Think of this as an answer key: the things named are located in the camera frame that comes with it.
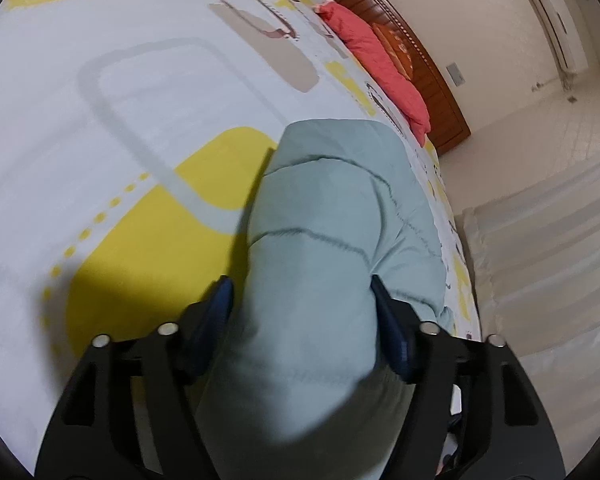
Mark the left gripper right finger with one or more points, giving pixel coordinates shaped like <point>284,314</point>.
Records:
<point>474,413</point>

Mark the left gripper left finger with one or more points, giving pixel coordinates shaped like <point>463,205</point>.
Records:
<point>127,411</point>

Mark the light green puffer coat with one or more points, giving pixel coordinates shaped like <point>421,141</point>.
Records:
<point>300,390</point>

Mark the beige striped curtain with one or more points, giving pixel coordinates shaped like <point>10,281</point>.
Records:
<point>534,261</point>

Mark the patterned white bed sheet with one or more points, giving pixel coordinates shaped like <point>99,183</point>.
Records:
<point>132,134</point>

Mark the wooden headboard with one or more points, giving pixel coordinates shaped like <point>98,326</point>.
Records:
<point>449,126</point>

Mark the red pillow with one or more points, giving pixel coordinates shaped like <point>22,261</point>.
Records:
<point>360,39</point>

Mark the orange cushion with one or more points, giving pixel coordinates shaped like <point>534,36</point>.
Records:
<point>396,49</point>

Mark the grey wall switch panel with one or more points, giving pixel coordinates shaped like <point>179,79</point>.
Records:
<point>455,74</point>

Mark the white wall air conditioner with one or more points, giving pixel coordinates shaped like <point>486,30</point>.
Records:
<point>562,35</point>

